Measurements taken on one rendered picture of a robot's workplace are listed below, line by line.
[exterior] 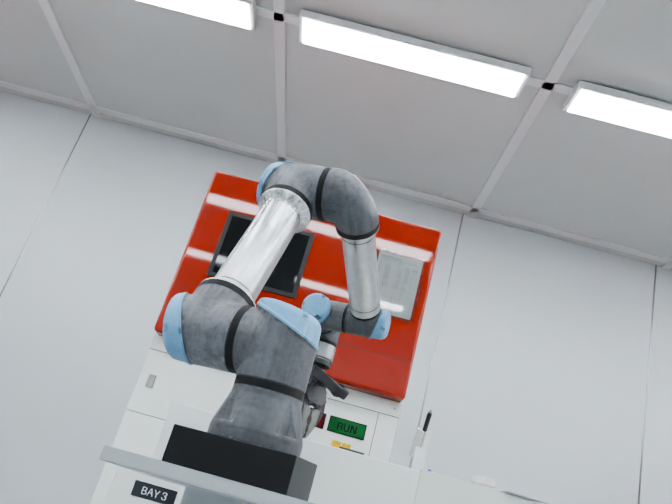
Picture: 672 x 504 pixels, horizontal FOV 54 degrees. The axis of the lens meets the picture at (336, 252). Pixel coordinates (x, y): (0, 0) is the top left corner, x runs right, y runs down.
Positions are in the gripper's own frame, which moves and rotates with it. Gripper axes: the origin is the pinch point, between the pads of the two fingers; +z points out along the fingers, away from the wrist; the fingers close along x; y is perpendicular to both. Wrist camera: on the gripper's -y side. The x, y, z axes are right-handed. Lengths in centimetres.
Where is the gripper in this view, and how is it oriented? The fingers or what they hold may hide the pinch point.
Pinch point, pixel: (303, 436)
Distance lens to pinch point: 170.8
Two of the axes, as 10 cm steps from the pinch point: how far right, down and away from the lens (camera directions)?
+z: -2.5, 8.9, -3.9
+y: -7.4, 0.8, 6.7
